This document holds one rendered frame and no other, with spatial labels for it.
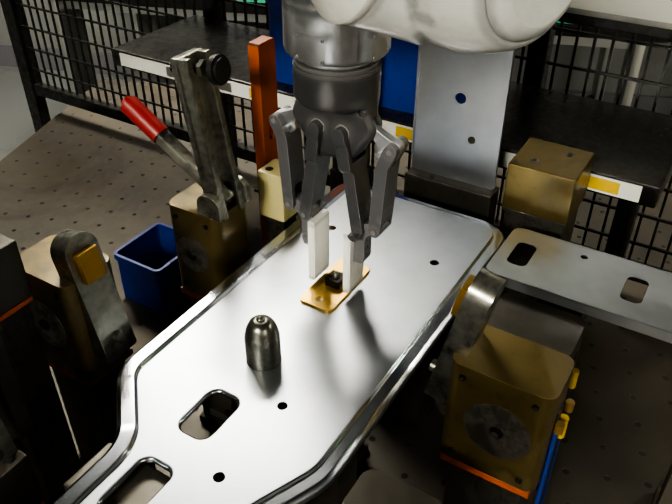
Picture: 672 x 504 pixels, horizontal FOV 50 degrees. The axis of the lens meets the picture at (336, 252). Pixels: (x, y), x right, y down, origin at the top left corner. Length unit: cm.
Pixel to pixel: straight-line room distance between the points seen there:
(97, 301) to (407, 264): 32
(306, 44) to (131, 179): 104
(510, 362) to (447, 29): 31
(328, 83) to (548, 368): 29
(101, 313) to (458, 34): 43
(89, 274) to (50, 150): 111
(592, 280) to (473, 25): 46
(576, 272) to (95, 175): 111
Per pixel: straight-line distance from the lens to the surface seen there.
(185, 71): 71
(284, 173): 69
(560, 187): 85
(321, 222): 70
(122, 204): 150
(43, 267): 70
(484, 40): 39
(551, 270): 79
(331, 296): 72
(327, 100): 59
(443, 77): 89
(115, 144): 174
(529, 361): 61
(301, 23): 57
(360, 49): 57
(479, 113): 88
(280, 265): 77
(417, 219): 85
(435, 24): 39
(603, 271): 81
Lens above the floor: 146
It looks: 36 degrees down
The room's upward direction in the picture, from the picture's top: straight up
